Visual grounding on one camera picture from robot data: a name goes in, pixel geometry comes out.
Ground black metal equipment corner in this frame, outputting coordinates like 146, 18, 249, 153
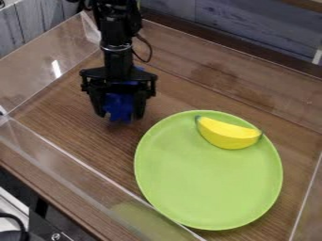
30, 202, 97, 241

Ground clear acrylic enclosure wall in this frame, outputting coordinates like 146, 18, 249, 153
0, 13, 322, 241

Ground yellow banana-shaped sponge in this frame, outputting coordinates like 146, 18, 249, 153
195, 116, 264, 150

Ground blue star-shaped block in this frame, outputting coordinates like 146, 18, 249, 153
102, 65, 146, 123

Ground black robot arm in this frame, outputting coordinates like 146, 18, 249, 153
79, 0, 158, 122

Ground black cable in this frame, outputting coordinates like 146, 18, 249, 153
0, 212, 31, 241

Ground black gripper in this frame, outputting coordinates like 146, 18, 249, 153
79, 66, 158, 120

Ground green plate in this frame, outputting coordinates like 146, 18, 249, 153
134, 110, 284, 231

